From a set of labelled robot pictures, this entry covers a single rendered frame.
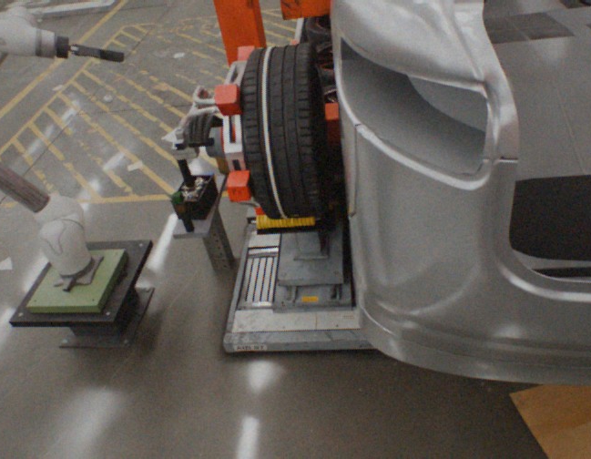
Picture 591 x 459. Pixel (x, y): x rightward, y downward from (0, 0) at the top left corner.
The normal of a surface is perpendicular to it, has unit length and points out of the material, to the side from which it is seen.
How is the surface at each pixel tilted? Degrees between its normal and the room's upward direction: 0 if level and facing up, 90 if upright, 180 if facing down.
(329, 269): 0
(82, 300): 0
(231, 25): 90
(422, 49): 73
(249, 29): 90
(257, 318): 0
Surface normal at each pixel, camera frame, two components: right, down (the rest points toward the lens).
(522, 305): -0.27, 0.67
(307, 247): -0.06, 0.67
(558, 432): -0.11, -0.73
